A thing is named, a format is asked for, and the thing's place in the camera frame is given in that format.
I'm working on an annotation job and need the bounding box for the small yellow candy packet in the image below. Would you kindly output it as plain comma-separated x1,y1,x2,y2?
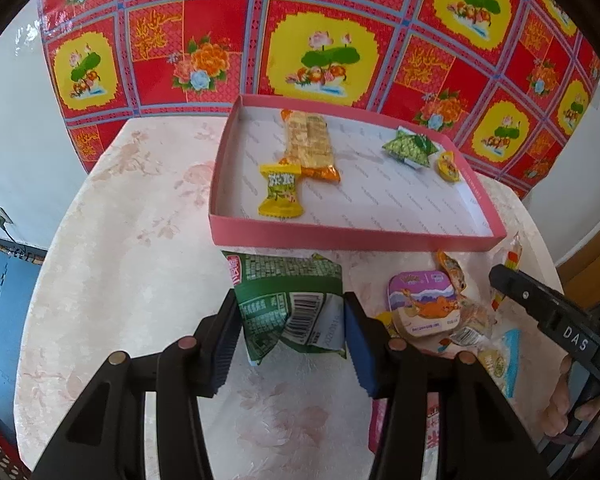
258,162,303,218

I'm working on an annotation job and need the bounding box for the person's right hand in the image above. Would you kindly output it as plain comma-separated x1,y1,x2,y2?
540,355,589,441

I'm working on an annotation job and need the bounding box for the green pea snack packet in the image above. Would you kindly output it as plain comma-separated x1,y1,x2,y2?
382,127,440,171

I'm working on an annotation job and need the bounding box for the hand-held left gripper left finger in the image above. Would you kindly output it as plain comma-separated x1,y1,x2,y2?
30,287,243,480

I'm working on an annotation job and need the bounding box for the brown wooden door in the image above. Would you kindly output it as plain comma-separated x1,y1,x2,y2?
555,200,600,281

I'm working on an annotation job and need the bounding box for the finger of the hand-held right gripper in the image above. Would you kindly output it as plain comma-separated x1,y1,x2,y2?
489,264,556,326

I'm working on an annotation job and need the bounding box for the green barcode snack packet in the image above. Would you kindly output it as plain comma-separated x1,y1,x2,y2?
222,250,348,367

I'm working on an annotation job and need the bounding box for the purple lid pudding cup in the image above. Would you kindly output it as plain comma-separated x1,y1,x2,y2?
386,270,463,336

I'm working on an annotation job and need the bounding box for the red floral printed wall cloth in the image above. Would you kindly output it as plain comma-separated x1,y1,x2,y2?
35,0,600,201

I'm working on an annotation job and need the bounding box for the pink shallow cardboard box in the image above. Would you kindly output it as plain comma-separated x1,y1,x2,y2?
207,94,507,253

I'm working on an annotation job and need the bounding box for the pink checkered snack packet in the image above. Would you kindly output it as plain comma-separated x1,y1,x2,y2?
369,400,393,453

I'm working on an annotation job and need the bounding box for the small orange jelly cup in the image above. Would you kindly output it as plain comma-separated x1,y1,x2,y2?
436,151,462,181

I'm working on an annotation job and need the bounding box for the dark dotted mat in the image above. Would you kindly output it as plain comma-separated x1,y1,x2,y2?
0,435,31,480

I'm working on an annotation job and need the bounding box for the blue-edged clear cake packet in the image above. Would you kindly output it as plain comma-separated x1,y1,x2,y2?
450,305,522,397

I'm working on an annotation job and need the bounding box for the orange clear biscuit packet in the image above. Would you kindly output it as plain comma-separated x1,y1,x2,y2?
280,109,342,183

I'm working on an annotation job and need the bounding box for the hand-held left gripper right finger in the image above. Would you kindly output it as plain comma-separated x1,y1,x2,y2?
344,291,548,480

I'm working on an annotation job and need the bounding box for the blue foam floor mat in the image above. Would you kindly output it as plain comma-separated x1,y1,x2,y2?
0,232,48,441

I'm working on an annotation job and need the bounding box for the colourful twisted wrapper candy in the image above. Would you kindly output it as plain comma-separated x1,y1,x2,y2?
490,232,523,311

